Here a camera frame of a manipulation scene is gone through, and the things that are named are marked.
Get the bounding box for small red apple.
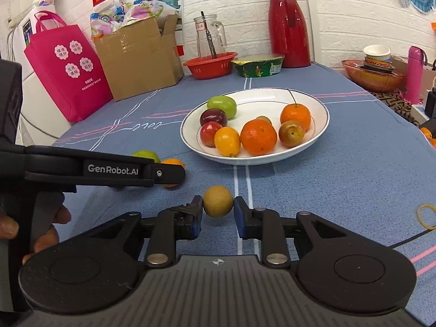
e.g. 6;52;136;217
199;121;222;148

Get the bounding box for large orange with stem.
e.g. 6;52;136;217
280;89;312;131

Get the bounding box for yellow orange citrus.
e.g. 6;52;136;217
214;127;241;157

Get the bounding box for person left hand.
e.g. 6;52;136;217
1;205;72;264

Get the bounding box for floral cloth in box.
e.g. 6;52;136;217
90;0;180;41

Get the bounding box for pink thermos bottle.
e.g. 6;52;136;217
404;46;428;104

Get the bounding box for blue striped tablecloth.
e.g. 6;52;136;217
58;64;435;325

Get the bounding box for brown cardboard box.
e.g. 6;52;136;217
95;14;184;101

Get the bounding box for yellow rubber band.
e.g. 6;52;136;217
416;204;436;231

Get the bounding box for white paper cup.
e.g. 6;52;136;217
363;44;391;62

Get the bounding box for dark red plum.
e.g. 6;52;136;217
199;108;228;127

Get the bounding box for white round plate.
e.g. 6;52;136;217
180;88;330;165

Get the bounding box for black utensil in pitcher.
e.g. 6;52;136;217
200;10;217;58

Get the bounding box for red thermos jug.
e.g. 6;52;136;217
268;0;311;68

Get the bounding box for pink tote bag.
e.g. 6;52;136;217
24;10;113;123

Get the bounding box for tan brown longan fruit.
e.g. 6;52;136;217
203;185;234;219

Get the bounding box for glass pitcher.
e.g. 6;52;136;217
194;11;227;59

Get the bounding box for large front orange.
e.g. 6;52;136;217
240;119;277;156

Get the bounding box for oranges on side shelf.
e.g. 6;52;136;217
420;127;436;148

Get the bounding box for red brown plum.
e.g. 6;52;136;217
278;120;305;148

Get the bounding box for red plastic basket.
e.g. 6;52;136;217
183;52;237;80

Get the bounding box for green instant noodle bowl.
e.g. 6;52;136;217
232;53;284;78

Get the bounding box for small orange tangerine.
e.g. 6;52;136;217
162;158;186;188

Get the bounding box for brown patterned cloth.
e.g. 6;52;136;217
370;91;419;126

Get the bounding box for black thin cable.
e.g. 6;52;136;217
388;228;436;250

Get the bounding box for black power adapter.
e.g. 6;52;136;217
424;87;436;119

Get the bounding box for green apple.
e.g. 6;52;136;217
207;95;237;120
132;150;160;163

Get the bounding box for white water dispenser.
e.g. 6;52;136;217
4;4;71;146

